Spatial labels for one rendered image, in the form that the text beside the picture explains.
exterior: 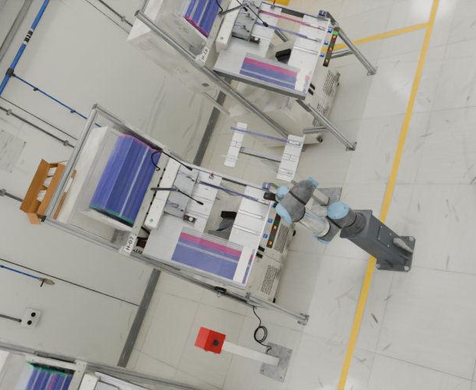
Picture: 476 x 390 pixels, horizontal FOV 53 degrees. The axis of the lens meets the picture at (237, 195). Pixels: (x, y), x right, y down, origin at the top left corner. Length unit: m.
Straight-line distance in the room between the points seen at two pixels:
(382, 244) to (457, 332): 0.65
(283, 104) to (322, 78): 0.57
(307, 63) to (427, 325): 1.99
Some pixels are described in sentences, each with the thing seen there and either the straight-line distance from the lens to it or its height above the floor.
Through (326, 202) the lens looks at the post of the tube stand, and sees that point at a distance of 3.92.
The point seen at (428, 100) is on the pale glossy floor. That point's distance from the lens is 3.99.
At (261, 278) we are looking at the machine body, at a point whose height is 0.26.
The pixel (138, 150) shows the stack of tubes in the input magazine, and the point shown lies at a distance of 3.15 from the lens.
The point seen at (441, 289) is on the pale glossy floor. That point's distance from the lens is 3.29.
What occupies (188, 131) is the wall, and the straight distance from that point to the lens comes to 5.30.
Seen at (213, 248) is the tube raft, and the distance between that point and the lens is 3.20.
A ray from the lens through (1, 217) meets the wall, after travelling 4.38.
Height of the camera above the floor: 2.95
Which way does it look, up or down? 39 degrees down
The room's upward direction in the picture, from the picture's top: 58 degrees counter-clockwise
